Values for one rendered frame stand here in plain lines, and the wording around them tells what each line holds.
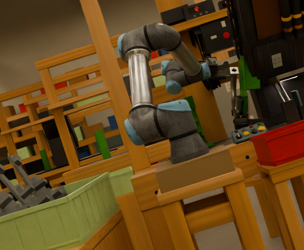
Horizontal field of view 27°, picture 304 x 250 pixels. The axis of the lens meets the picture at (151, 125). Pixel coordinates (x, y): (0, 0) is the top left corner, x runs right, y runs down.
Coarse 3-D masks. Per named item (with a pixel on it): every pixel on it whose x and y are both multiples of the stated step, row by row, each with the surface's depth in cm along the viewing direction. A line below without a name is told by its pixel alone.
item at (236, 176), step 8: (224, 176) 222; (232, 176) 222; (240, 176) 222; (192, 184) 224; (200, 184) 223; (208, 184) 223; (216, 184) 222; (224, 184) 222; (160, 192) 230; (168, 192) 223; (176, 192) 223; (184, 192) 223; (192, 192) 223; (200, 192) 223; (160, 200) 223; (168, 200) 223; (176, 200) 223
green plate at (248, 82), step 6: (240, 60) 298; (240, 66) 299; (246, 66) 293; (240, 72) 299; (246, 72) 293; (240, 78) 300; (246, 78) 293; (252, 78) 293; (240, 84) 301; (246, 84) 293; (252, 84) 294; (258, 84) 294; (240, 90) 302
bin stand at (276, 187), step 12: (264, 168) 244; (276, 168) 237; (288, 168) 237; (300, 168) 237; (264, 180) 257; (276, 180) 237; (276, 192) 238; (288, 192) 237; (276, 204) 257; (288, 204) 237; (276, 216) 257; (288, 216) 237; (288, 228) 238; (300, 228) 237; (288, 240) 257; (300, 240) 237
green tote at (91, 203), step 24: (72, 192) 216; (96, 192) 242; (24, 216) 210; (48, 216) 209; (72, 216) 208; (96, 216) 232; (0, 240) 212; (24, 240) 211; (48, 240) 210; (72, 240) 208
